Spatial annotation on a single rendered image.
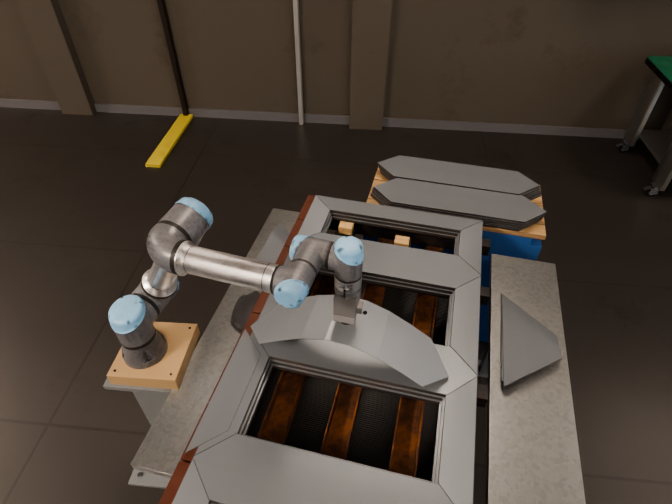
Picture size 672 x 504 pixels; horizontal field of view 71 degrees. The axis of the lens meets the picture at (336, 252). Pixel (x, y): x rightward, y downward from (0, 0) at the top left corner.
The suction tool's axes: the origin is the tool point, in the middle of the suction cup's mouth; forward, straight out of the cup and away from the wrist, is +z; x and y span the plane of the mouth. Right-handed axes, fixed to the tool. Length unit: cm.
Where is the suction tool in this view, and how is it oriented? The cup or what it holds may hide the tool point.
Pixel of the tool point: (346, 321)
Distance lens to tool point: 144.0
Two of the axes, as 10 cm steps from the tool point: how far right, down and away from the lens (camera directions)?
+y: 2.3, -6.7, 7.1
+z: -0.1, 7.3, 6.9
